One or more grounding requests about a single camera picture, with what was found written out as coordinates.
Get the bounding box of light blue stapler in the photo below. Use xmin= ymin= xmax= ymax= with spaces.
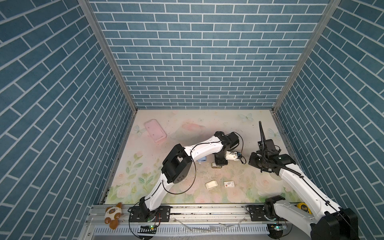
xmin=197 ymin=157 xmax=207 ymax=163

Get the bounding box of white staple box sleeve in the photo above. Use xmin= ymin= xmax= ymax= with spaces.
xmin=224 ymin=181 xmax=235 ymax=188

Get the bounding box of staple box tray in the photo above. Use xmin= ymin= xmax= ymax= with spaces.
xmin=205 ymin=180 xmax=218 ymax=190

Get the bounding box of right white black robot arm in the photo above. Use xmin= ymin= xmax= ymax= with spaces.
xmin=249 ymin=128 xmax=359 ymax=240

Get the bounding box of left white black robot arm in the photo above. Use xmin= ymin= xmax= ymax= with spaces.
xmin=139 ymin=131 xmax=240 ymax=218

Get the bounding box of yellow tape measure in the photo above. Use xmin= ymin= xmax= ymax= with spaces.
xmin=297 ymin=202 xmax=312 ymax=215

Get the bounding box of brown white plush toy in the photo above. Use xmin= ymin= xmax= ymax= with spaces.
xmin=104 ymin=203 xmax=123 ymax=230

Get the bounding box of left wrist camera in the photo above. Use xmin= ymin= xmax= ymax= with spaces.
xmin=226 ymin=151 xmax=242 ymax=162

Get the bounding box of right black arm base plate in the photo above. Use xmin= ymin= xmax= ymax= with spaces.
xmin=245 ymin=205 xmax=276 ymax=222

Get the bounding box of aluminium front rail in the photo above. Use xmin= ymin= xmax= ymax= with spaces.
xmin=79 ymin=204 xmax=310 ymax=240

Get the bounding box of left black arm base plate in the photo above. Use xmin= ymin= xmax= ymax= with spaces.
xmin=128 ymin=206 xmax=171 ymax=223

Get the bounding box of white perforated cable duct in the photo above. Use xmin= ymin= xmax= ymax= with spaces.
xmin=93 ymin=224 xmax=270 ymax=237

